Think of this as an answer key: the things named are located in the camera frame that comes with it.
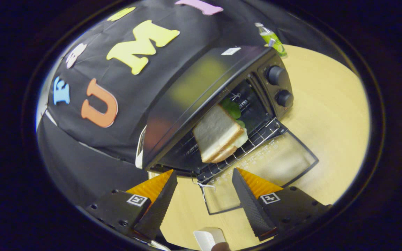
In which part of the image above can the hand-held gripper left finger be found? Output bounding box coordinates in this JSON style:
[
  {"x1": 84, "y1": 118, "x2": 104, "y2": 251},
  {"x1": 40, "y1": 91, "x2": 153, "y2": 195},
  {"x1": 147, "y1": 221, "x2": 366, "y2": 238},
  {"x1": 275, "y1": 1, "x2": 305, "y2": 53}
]
[{"x1": 85, "y1": 170, "x2": 178, "y2": 240}]

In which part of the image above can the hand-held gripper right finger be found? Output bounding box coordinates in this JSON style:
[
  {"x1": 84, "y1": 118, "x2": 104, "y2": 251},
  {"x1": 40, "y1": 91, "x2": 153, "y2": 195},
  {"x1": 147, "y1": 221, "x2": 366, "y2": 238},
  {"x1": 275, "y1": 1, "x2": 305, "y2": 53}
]
[{"x1": 232, "y1": 168, "x2": 332, "y2": 242}]

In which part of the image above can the toast sandwich with lettuce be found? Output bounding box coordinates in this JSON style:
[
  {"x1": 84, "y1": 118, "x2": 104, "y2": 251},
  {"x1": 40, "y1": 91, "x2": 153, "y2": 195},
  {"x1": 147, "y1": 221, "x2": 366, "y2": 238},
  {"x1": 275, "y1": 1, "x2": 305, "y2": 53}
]
[{"x1": 192, "y1": 98, "x2": 249, "y2": 163}]

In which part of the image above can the black toaster oven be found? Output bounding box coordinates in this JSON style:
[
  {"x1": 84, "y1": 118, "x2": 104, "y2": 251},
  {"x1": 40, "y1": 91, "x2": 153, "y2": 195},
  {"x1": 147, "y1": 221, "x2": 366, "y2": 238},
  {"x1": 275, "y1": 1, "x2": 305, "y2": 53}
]
[{"x1": 142, "y1": 45, "x2": 319, "y2": 215}]

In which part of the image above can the white pop-up toaster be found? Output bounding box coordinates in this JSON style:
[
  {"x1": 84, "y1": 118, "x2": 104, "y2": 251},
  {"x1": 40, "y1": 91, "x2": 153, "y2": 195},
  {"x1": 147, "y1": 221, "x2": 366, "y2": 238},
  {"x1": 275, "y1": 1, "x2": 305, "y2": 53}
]
[{"x1": 135, "y1": 125, "x2": 148, "y2": 170}]

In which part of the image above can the white plastic tray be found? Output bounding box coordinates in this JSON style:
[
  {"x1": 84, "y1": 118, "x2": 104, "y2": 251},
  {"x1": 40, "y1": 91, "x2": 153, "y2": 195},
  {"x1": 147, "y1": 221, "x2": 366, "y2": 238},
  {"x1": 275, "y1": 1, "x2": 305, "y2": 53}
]
[{"x1": 193, "y1": 228, "x2": 227, "y2": 251}]

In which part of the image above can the clear bottle with green label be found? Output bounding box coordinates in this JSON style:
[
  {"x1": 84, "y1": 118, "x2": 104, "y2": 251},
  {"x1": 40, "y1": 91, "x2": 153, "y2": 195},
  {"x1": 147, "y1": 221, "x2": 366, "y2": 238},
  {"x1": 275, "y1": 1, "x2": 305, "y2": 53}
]
[{"x1": 255, "y1": 23, "x2": 288, "y2": 58}]

